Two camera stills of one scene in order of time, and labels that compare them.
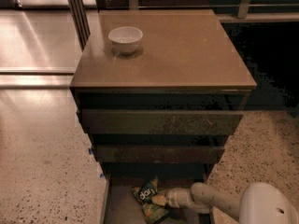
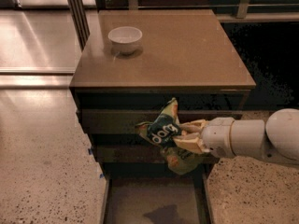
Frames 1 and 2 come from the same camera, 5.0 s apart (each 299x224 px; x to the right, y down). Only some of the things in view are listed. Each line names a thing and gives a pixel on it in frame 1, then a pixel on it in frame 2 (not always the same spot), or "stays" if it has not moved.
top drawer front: (158, 121) stays
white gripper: (173, 198) -> (217, 136)
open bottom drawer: (121, 207) stays
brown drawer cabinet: (158, 93) stays
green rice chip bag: (143, 193) -> (162, 132)
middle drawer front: (158, 154) stays
